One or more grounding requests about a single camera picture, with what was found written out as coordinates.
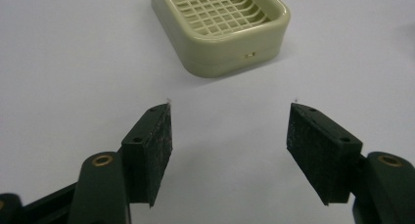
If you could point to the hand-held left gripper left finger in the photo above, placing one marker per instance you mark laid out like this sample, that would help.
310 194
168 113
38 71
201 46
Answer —
147 155

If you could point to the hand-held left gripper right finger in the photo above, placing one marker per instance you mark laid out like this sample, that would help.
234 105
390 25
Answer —
323 152

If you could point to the pale green soap dish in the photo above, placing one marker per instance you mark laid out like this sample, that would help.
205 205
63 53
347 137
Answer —
225 51

